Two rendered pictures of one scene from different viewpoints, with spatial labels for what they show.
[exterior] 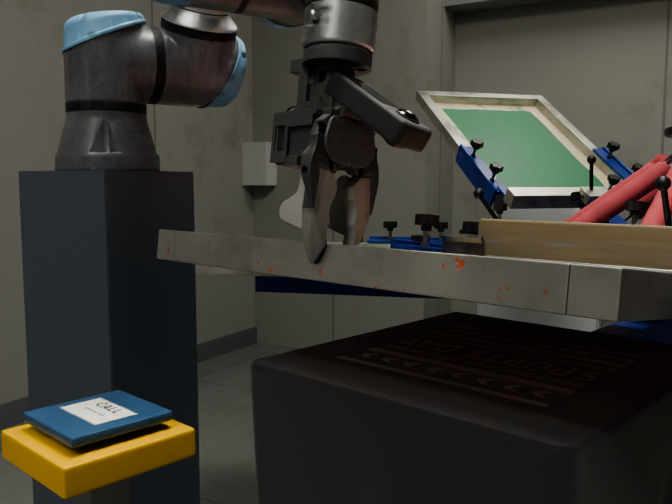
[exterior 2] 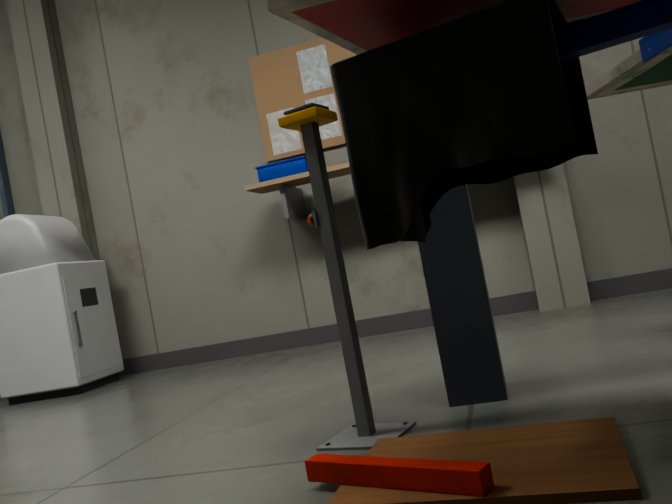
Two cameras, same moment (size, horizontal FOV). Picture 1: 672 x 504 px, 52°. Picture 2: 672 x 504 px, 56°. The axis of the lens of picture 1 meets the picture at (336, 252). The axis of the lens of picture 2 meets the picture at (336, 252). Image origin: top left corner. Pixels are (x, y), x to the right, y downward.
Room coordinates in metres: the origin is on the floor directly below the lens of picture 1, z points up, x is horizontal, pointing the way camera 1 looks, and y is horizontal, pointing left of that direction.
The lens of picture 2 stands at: (0.15, -1.56, 0.49)
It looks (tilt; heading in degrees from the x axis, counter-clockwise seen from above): 2 degrees up; 75
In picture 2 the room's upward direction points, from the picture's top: 11 degrees counter-clockwise
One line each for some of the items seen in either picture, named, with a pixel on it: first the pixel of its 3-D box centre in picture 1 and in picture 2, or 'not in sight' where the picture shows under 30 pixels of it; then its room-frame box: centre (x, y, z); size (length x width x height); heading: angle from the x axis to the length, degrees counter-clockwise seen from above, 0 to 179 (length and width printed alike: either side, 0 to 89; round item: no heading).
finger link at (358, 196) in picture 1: (340, 219); not in sight; (0.73, 0.00, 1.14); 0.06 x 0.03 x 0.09; 47
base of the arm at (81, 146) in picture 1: (107, 138); not in sight; (1.05, 0.34, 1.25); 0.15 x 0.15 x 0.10
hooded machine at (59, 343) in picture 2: not in sight; (52, 302); (-0.62, 3.25, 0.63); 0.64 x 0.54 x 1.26; 151
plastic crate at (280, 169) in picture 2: not in sight; (287, 171); (1.03, 2.48, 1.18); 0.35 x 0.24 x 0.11; 151
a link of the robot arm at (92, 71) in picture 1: (110, 59); not in sight; (1.06, 0.34, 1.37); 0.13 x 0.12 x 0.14; 121
